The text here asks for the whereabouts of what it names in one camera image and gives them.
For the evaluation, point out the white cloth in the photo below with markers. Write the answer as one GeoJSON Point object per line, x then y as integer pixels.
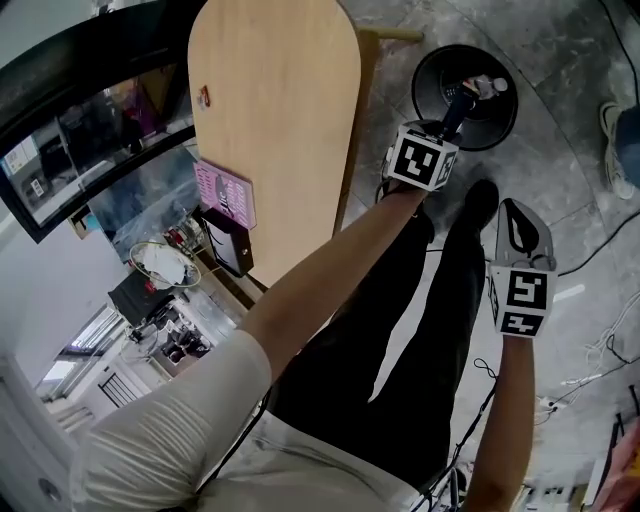
{"type": "Point", "coordinates": [165, 265]}

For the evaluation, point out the black flat box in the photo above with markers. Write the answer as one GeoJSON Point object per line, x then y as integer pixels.
{"type": "Point", "coordinates": [230, 245]}

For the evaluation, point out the person's white shirt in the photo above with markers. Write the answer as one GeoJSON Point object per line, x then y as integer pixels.
{"type": "Point", "coordinates": [175, 440]}

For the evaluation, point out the person's black trousers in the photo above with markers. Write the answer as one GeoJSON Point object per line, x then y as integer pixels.
{"type": "Point", "coordinates": [415, 360]}

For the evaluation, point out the black glass-door fridge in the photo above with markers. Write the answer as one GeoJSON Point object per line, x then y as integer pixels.
{"type": "Point", "coordinates": [75, 150]}

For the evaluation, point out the wooden coffee table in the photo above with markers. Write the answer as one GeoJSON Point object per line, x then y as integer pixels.
{"type": "Point", "coordinates": [285, 125]}

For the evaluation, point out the brown cardboard sheet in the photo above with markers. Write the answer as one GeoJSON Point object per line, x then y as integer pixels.
{"type": "Point", "coordinates": [84, 222]}

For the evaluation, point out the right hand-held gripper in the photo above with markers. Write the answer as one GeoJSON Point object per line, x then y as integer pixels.
{"type": "Point", "coordinates": [525, 300]}

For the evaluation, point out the clear plastic bottle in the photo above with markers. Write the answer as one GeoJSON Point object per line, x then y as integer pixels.
{"type": "Point", "coordinates": [487, 86]}

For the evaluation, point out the small red object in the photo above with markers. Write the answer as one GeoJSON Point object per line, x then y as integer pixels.
{"type": "Point", "coordinates": [203, 96]}

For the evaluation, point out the pink book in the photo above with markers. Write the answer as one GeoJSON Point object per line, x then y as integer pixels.
{"type": "Point", "coordinates": [225, 195]}

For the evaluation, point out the person's right black shoe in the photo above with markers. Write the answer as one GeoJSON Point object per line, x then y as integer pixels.
{"type": "Point", "coordinates": [481, 200]}

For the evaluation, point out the person's left forearm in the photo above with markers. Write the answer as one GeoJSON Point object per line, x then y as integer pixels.
{"type": "Point", "coordinates": [325, 270]}

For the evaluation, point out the person's right forearm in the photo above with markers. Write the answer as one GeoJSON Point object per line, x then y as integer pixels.
{"type": "Point", "coordinates": [505, 425]}

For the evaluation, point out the black mesh waste bin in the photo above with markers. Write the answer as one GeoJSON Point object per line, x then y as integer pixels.
{"type": "Point", "coordinates": [430, 80]}

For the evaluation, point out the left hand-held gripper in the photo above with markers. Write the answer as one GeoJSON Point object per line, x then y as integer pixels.
{"type": "Point", "coordinates": [420, 160]}

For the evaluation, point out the white power strip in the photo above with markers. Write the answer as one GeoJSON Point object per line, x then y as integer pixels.
{"type": "Point", "coordinates": [548, 404]}

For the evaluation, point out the black cabinet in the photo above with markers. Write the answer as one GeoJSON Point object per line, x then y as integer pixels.
{"type": "Point", "coordinates": [137, 300]}

